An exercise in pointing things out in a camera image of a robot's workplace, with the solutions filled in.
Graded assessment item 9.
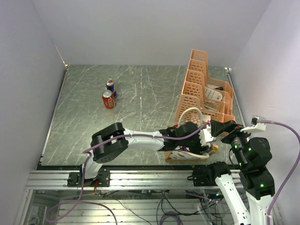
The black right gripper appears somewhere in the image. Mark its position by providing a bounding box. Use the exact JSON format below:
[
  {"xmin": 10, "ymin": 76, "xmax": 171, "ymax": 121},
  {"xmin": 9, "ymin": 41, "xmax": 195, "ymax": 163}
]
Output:
[{"xmin": 210, "ymin": 119, "xmax": 255, "ymax": 168}]

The watermelon print canvas bag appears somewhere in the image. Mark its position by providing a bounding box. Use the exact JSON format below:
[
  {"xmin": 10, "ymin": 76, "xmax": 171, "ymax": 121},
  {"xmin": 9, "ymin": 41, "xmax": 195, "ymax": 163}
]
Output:
[{"xmin": 165, "ymin": 107, "xmax": 218, "ymax": 162}]

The red cola can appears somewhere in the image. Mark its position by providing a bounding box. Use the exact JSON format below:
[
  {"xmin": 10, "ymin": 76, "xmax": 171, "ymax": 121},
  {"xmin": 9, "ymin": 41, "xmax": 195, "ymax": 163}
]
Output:
[{"xmin": 102, "ymin": 90, "xmax": 115, "ymax": 109}]

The blue silver energy drink can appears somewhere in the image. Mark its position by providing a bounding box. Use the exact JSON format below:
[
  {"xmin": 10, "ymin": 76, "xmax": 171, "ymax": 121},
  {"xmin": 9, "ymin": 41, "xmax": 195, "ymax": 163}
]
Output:
[{"xmin": 105, "ymin": 79, "xmax": 117, "ymax": 98}]

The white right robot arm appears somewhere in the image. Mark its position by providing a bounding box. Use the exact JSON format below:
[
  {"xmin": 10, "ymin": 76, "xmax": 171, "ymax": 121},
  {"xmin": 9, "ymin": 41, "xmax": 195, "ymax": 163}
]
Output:
[{"xmin": 206, "ymin": 117, "xmax": 275, "ymax": 225}]

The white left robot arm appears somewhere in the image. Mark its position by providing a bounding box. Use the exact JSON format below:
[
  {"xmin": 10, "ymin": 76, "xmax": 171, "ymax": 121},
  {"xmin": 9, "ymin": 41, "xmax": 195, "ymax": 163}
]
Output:
[{"xmin": 79, "ymin": 122, "xmax": 207, "ymax": 186}]

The white paper card box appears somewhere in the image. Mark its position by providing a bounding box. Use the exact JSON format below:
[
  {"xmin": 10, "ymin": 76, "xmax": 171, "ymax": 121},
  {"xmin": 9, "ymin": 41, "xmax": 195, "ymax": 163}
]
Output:
[{"xmin": 202, "ymin": 114, "xmax": 211, "ymax": 122}]

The yellow tag block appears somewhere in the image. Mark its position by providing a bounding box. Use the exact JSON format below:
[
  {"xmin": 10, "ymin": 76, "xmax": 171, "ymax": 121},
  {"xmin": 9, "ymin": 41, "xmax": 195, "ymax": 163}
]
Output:
[{"xmin": 213, "ymin": 145, "xmax": 219, "ymax": 151}]

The peach plastic file organizer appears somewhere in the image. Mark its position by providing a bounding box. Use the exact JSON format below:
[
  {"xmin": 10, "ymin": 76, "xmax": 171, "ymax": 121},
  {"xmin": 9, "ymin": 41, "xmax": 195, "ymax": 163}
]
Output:
[{"xmin": 174, "ymin": 49, "xmax": 235, "ymax": 124}]

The white label packet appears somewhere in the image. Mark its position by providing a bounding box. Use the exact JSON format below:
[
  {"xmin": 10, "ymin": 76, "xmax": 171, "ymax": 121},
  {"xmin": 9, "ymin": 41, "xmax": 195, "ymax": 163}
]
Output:
[{"xmin": 205, "ymin": 87, "xmax": 223, "ymax": 101}]

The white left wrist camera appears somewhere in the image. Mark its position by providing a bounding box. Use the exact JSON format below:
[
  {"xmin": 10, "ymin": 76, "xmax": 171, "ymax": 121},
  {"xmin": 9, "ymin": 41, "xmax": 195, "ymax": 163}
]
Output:
[{"xmin": 199, "ymin": 127, "xmax": 217, "ymax": 148}]

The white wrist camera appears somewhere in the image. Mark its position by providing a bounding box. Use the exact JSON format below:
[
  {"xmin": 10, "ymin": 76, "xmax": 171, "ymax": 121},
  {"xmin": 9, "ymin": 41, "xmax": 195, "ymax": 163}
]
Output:
[
  {"xmin": 199, "ymin": 127, "xmax": 217, "ymax": 148},
  {"xmin": 240, "ymin": 116, "xmax": 266, "ymax": 134}
]

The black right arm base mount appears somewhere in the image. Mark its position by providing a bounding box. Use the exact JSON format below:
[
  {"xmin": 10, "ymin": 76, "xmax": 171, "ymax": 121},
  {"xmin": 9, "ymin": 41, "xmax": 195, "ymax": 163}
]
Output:
[{"xmin": 187, "ymin": 162, "xmax": 231, "ymax": 187}]

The aluminium mounting rail frame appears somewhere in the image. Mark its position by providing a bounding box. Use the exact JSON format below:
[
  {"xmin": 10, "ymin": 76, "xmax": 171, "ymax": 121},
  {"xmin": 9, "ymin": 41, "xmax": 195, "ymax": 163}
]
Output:
[{"xmin": 25, "ymin": 168, "xmax": 249, "ymax": 190}]

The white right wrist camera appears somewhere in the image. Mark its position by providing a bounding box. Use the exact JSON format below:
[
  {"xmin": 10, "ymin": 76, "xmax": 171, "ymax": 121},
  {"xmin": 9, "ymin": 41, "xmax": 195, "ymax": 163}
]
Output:
[{"xmin": 240, "ymin": 116, "xmax": 266, "ymax": 134}]

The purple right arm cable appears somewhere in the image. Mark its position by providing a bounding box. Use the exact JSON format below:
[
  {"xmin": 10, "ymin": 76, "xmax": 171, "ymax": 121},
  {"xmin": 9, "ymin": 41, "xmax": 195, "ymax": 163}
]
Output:
[{"xmin": 260, "ymin": 119, "xmax": 300, "ymax": 218}]

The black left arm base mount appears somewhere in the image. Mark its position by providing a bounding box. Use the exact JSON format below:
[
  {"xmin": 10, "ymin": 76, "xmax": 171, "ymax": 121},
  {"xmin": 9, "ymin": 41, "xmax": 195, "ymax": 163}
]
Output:
[{"xmin": 67, "ymin": 169, "xmax": 111, "ymax": 187}]

